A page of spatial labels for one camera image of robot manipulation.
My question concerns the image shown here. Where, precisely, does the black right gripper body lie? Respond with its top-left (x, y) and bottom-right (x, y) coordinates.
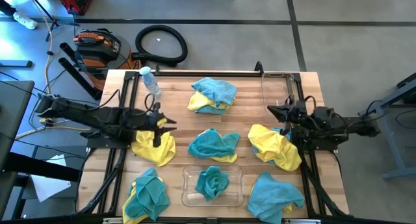
top-left (287, 99), bottom-right (309, 125)

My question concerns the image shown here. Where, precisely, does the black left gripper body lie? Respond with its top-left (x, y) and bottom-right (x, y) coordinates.
top-left (138, 110), bottom-right (163, 138)

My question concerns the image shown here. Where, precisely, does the teal microfiber towel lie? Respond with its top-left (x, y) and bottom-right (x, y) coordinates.
top-left (187, 127), bottom-right (241, 160)
top-left (194, 166), bottom-right (230, 201)

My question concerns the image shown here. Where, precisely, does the narrow clear plastic basket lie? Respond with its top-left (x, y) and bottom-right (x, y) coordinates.
top-left (261, 72), bottom-right (297, 119)

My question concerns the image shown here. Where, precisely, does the clear plastic water bottle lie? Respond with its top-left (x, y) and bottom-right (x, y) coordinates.
top-left (138, 66), bottom-right (163, 99)

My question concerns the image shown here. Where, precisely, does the wide clear plastic basket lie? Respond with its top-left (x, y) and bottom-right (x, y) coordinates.
top-left (181, 164), bottom-right (245, 208)

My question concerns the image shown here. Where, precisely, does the black vacuum wand tube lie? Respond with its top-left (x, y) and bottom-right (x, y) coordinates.
top-left (58, 57), bottom-right (103, 101)
top-left (59, 42), bottom-right (86, 72)

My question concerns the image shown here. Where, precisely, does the orange and black shop vacuum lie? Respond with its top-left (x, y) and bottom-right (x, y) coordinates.
top-left (73, 28), bottom-right (142, 92)

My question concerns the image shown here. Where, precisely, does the black side table beam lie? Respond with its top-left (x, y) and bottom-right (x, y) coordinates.
top-left (3, 151), bottom-right (81, 182)

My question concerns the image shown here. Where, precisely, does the white paper sheet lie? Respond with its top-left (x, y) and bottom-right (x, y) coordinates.
top-left (31, 154), bottom-right (72, 203)

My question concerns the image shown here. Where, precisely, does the dark grey side table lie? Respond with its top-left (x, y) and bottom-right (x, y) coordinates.
top-left (0, 80), bottom-right (36, 218)

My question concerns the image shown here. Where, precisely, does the black tripod stand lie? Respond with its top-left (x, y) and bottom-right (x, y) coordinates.
top-left (22, 0), bottom-right (79, 42)

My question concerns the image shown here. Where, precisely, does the red tool crate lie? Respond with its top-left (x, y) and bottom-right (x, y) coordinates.
top-left (51, 0), bottom-right (97, 16)

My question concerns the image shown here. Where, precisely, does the grey metal floor bar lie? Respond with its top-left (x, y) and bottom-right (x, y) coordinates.
top-left (0, 60), bottom-right (33, 68)

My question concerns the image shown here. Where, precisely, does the person's white shoe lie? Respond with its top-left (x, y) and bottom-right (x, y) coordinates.
top-left (12, 11), bottom-right (38, 30)

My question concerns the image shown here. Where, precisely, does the person's leg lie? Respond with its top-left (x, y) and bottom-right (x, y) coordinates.
top-left (0, 0), bottom-right (17, 17)

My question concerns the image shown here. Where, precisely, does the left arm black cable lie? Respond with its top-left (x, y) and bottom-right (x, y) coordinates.
top-left (87, 89), bottom-right (157, 116)

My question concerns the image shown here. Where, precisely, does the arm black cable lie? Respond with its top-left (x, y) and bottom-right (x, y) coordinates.
top-left (87, 89), bottom-right (157, 116)
top-left (304, 95), bottom-right (390, 127)

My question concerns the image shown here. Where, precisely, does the black aluminium table frame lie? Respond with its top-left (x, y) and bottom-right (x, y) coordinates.
top-left (76, 60), bottom-right (350, 224)

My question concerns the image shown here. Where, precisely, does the yellow extension cable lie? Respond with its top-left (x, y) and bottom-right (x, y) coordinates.
top-left (14, 0), bottom-right (95, 140)

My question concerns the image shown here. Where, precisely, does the black vacuum hose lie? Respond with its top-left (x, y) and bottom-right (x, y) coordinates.
top-left (131, 24), bottom-right (189, 68)

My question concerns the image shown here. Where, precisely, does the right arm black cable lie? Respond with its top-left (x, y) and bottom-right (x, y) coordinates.
top-left (304, 95), bottom-right (390, 127)

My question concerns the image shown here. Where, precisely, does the grey-blue desk frame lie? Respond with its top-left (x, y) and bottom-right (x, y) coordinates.
top-left (357, 71), bottom-right (416, 180)

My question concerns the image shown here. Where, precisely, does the silver metal bracket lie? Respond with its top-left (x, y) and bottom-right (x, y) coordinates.
top-left (284, 218), bottom-right (322, 224)
top-left (103, 218), bottom-right (141, 224)

